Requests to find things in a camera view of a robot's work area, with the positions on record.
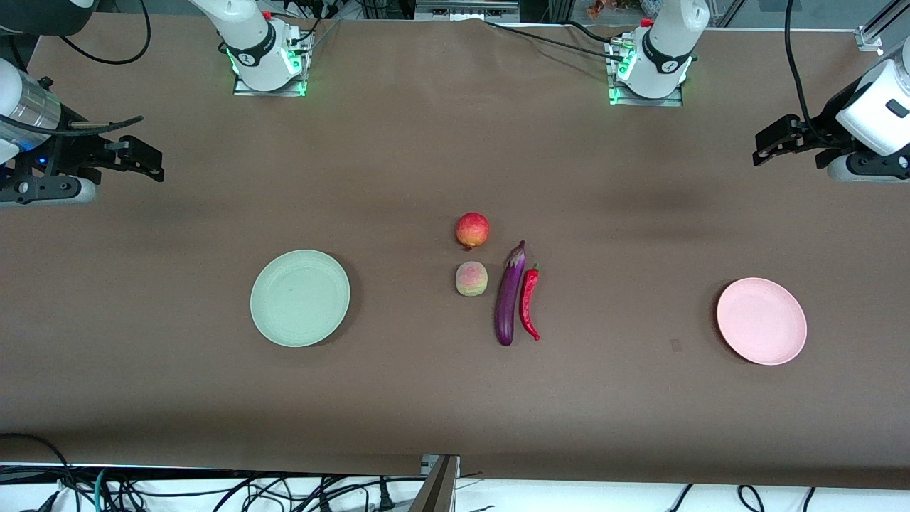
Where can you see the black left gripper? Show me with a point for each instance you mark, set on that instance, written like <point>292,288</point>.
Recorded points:
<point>822,129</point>

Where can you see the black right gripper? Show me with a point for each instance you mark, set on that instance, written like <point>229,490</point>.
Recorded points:
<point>73,150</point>

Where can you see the red chili pepper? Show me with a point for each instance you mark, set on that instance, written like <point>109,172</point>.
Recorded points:
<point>528,295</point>

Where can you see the purple eggplant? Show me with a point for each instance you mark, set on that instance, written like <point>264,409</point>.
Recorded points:
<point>508,299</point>

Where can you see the red pomegranate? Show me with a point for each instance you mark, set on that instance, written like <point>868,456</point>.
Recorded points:
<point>473,229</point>

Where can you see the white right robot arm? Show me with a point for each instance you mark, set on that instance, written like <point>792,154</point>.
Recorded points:
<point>245,28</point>

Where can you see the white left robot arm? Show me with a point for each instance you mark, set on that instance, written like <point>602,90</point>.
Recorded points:
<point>668,43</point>

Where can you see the pink plate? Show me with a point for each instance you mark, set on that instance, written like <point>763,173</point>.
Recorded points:
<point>761,321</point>

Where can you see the pale green plate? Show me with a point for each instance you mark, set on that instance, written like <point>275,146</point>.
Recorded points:
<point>298,299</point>

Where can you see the orange background clutter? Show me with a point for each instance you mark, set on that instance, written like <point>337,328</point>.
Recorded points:
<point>601,8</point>

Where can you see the large table cover sheet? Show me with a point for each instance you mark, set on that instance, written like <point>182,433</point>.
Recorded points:
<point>426,142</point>

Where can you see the pink yellow peach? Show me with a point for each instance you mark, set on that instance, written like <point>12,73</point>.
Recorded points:
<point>471,279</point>

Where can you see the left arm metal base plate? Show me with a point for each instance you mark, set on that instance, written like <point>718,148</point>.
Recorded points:
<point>668,102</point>

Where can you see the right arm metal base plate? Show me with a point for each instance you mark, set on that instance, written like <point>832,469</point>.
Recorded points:
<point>245,91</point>

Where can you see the aluminium frame corner profile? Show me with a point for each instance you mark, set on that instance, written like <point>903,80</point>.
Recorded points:
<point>871,35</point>

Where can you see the silver metal rail unit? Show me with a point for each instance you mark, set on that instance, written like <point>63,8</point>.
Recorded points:
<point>466,11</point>

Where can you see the aluminium profile post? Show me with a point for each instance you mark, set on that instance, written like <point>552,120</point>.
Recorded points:
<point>441,491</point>

